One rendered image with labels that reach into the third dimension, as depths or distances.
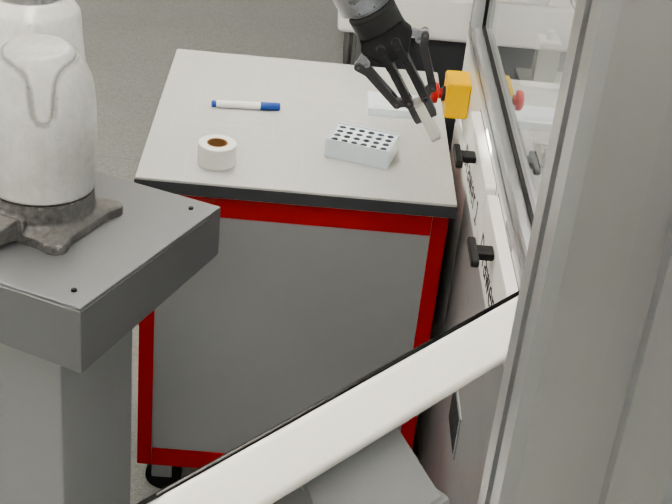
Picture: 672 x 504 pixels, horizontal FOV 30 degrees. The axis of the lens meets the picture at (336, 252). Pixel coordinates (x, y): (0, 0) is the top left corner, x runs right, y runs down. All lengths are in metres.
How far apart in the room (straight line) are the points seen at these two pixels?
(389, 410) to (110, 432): 1.14
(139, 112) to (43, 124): 2.53
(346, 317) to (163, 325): 0.35
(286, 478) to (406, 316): 1.45
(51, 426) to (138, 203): 0.37
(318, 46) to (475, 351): 3.91
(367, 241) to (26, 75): 0.79
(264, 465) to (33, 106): 0.94
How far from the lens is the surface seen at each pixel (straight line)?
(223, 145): 2.32
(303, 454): 0.98
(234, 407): 2.53
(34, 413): 2.01
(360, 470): 1.16
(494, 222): 1.87
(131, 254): 1.84
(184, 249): 1.92
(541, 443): 0.29
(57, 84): 1.80
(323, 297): 2.37
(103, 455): 2.15
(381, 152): 2.34
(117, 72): 4.63
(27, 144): 1.81
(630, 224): 0.26
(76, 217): 1.88
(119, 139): 4.13
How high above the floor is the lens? 1.81
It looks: 30 degrees down
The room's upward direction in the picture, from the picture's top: 6 degrees clockwise
